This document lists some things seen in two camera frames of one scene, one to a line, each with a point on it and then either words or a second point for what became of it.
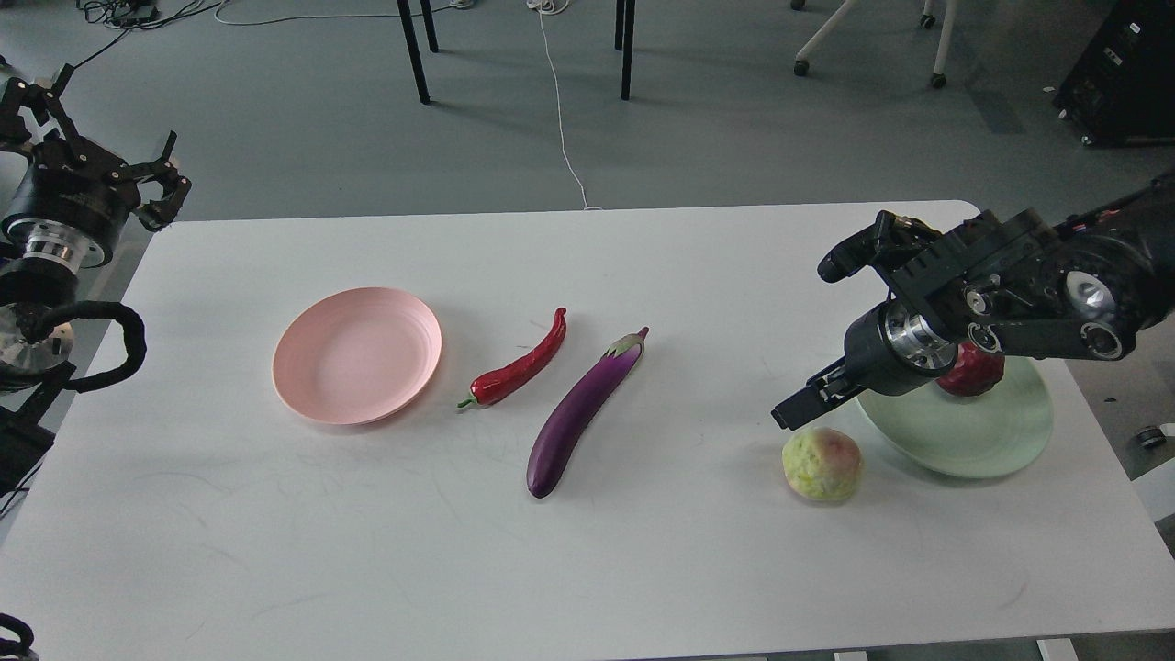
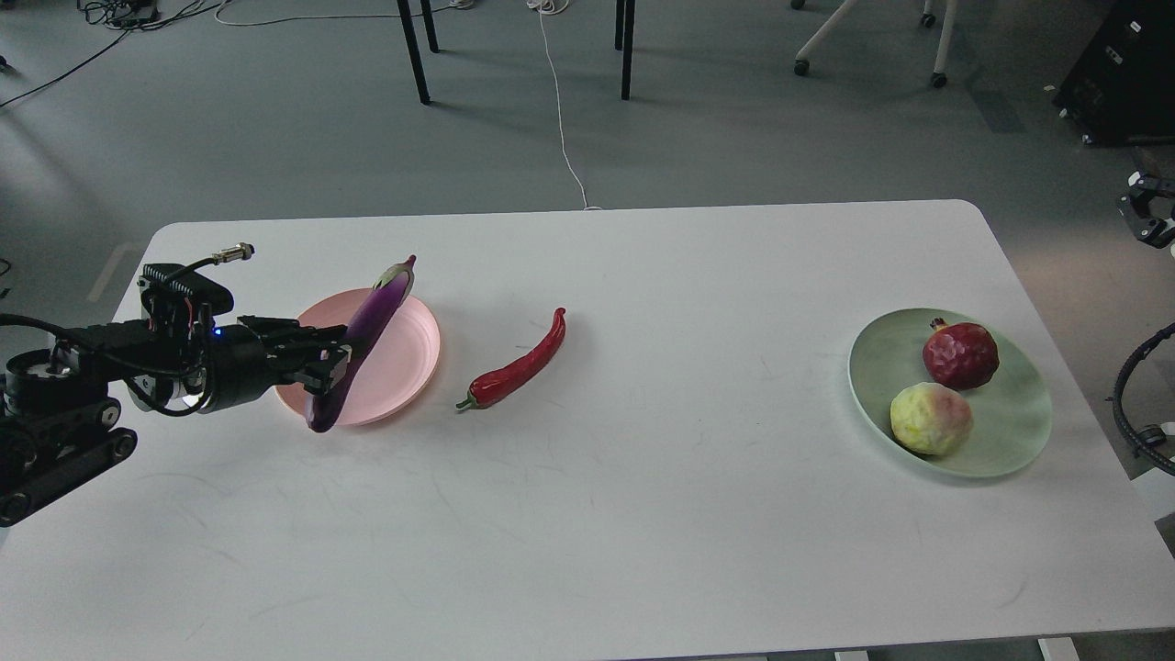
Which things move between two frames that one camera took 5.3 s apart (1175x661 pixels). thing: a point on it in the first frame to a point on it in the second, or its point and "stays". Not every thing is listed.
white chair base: [939, 80] stays
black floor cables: [134, 15] stays
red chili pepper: [495, 384] stays
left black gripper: [73, 194] to [242, 362]
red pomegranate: [974, 372] stays
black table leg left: [414, 51] stays
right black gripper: [1001, 283] to [1149, 207]
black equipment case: [1124, 94] stays
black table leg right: [624, 39] stays
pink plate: [354, 353] stays
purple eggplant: [556, 442] to [374, 315]
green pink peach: [821, 464] to [929, 420]
